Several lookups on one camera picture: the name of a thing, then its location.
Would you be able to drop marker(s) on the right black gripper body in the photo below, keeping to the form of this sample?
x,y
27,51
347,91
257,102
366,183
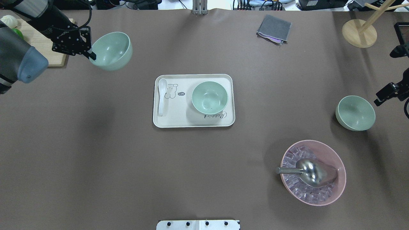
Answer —
x,y
390,90

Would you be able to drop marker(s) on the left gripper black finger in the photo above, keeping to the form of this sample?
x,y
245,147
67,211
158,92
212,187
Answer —
x,y
90,54

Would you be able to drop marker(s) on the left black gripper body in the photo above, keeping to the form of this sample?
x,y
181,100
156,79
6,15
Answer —
x,y
55,19

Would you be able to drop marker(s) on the green bowl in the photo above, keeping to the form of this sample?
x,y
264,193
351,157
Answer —
x,y
113,51
355,113
209,98

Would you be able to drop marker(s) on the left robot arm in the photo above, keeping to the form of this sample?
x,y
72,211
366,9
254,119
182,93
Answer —
x,y
21,61

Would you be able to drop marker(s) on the wooden cutting board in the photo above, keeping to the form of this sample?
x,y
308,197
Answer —
x,y
59,54

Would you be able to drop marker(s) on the green lime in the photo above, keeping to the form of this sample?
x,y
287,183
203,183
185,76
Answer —
x,y
18,32

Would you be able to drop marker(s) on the dark framed tray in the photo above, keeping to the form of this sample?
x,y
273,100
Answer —
x,y
402,32

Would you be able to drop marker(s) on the white steamed bun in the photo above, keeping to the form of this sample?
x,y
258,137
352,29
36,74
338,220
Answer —
x,y
10,21

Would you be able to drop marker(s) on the wooden mug stand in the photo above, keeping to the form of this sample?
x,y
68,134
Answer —
x,y
361,33

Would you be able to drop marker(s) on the white ceramic spoon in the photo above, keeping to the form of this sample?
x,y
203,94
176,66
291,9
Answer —
x,y
162,88

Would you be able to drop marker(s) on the cream rabbit tray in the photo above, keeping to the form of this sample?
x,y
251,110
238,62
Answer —
x,y
178,108

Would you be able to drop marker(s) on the metal ice scoop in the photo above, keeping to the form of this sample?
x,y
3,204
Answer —
x,y
312,172

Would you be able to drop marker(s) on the pink bowl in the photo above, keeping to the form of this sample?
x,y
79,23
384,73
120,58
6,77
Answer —
x,y
327,155

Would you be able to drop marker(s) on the green bowl on tray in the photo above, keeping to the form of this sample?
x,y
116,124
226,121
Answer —
x,y
209,98

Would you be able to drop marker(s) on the grey folded cloth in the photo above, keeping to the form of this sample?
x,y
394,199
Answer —
x,y
274,29

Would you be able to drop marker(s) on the ice cubes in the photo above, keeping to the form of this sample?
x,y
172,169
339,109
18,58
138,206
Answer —
x,y
298,188

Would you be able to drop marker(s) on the aluminium camera post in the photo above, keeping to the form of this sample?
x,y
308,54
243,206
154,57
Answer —
x,y
199,7

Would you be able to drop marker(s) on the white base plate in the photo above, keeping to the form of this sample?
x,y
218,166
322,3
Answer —
x,y
222,224

